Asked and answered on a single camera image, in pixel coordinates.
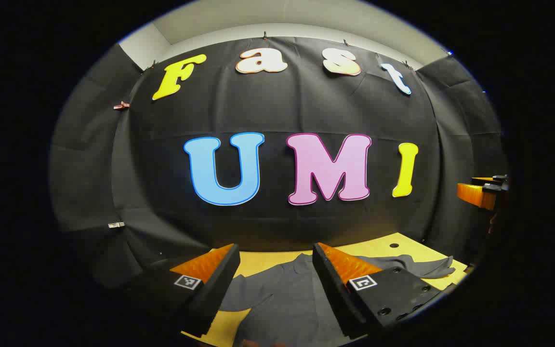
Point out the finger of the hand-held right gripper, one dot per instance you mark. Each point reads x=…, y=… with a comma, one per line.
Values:
x=499, y=180
x=472, y=195

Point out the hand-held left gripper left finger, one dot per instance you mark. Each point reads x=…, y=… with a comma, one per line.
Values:
x=219, y=289

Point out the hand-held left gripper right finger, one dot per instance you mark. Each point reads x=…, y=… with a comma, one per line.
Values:
x=330, y=294

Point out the grey button shirt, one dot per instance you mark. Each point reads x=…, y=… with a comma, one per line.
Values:
x=287, y=299

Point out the white cloth clip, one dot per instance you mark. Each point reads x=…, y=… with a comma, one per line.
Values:
x=116, y=224

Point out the black backdrop cloth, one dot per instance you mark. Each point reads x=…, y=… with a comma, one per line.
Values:
x=306, y=106

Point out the red cloth clip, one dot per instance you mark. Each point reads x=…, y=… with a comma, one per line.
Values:
x=122, y=106

